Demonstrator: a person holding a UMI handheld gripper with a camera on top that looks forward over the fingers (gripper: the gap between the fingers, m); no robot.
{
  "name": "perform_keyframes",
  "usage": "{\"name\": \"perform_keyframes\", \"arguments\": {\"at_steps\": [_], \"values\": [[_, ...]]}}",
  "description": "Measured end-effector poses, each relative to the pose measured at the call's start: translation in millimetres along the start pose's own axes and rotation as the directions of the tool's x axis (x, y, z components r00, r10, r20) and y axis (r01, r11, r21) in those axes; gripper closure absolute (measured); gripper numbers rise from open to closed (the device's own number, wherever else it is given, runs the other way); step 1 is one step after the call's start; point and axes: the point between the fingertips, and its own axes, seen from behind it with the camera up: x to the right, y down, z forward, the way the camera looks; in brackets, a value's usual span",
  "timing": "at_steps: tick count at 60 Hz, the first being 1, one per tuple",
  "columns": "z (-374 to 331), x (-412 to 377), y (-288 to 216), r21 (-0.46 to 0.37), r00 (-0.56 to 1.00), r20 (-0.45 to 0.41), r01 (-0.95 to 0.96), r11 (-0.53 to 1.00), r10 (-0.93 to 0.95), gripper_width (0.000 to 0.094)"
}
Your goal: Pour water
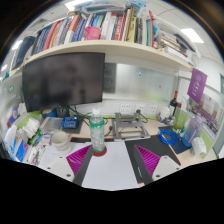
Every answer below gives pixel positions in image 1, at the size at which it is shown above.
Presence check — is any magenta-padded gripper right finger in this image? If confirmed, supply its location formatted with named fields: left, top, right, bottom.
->
left=133, top=144, right=183, bottom=186

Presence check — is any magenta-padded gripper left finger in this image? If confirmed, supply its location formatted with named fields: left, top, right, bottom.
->
left=49, top=144, right=95, bottom=187

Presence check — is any green-labelled clear drink bottle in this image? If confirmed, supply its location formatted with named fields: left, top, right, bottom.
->
left=88, top=107, right=106, bottom=154

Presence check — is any purple translucent water bottle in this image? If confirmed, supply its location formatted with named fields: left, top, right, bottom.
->
left=182, top=113, right=207, bottom=148

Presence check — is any black desk mat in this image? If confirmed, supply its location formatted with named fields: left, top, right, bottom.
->
left=69, top=134, right=183, bottom=186

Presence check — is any flat round red coaster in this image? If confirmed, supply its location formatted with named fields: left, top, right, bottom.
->
left=92, top=146, right=108, bottom=158

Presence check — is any written white paper sheet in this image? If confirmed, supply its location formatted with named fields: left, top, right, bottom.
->
left=38, top=143, right=88, bottom=168

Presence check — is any white paper cup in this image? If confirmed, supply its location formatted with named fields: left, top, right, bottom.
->
left=51, top=130, right=72, bottom=152

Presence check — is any blank white paper sheet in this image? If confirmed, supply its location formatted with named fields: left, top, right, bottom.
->
left=81, top=141, right=139, bottom=192

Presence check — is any grey metal laptop stand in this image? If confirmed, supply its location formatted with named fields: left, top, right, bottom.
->
left=112, top=112, right=151, bottom=141

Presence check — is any blue electronics box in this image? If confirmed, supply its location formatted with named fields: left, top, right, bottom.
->
left=62, top=115, right=80, bottom=130

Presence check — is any clear plastic box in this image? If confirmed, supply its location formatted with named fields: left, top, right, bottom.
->
left=41, top=116, right=64, bottom=134

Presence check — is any white tissue pack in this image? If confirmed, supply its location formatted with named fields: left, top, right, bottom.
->
left=192, top=136, right=208, bottom=158

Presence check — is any white folded tissue stack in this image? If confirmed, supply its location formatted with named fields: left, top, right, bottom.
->
left=23, top=117, right=42, bottom=139

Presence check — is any dark wine bottle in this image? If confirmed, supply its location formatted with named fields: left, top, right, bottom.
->
left=169, top=90, right=179, bottom=118

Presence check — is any black computer monitor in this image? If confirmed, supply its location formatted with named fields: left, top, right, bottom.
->
left=21, top=52, right=106, bottom=113

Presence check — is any purple hanging banner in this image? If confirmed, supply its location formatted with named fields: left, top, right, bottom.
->
left=186, top=68, right=208, bottom=104

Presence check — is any beige shelf with books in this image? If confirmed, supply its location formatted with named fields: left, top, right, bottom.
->
left=11, top=3, right=202, bottom=73

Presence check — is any coiled blue cable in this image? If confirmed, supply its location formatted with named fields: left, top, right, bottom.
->
left=157, top=129, right=179, bottom=146

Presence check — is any black cable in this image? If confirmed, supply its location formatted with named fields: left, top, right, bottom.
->
left=68, top=106, right=114, bottom=138

